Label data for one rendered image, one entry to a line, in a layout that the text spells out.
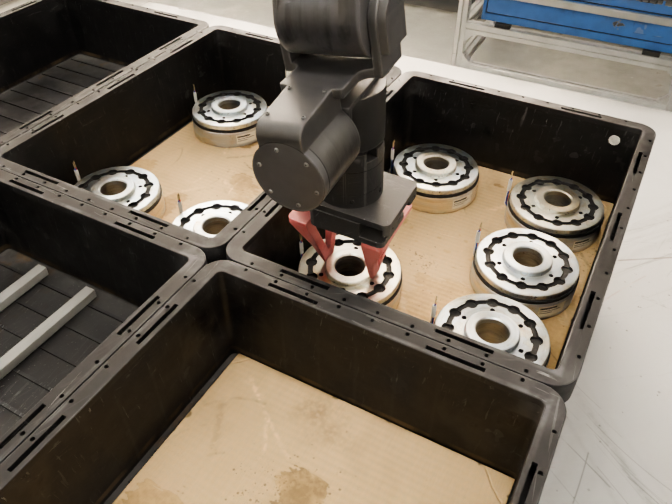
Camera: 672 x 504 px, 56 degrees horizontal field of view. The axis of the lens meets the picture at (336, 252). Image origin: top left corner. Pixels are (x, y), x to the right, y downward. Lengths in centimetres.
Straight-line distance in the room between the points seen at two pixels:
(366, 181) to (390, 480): 24
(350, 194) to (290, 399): 18
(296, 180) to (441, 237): 31
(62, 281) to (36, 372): 12
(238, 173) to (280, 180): 38
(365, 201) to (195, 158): 37
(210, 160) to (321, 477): 47
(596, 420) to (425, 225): 28
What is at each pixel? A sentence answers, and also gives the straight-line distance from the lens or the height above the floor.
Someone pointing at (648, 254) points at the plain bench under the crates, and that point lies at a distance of 98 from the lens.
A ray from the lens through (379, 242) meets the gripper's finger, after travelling 53.
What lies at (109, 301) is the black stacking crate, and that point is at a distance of 68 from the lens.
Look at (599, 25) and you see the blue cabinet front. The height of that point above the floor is 37.
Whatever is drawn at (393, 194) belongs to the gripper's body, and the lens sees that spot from 55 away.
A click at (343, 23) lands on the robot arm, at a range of 44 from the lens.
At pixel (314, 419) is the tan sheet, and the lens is 55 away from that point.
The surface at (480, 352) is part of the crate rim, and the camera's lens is 48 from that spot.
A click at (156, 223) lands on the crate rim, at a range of 60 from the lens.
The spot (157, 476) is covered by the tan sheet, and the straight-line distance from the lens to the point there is 54.
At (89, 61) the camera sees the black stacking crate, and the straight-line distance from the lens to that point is 116.
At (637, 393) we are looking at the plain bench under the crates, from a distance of 80.
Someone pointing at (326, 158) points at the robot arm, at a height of 105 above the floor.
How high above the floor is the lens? 129
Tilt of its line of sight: 42 degrees down
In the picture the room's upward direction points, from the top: straight up
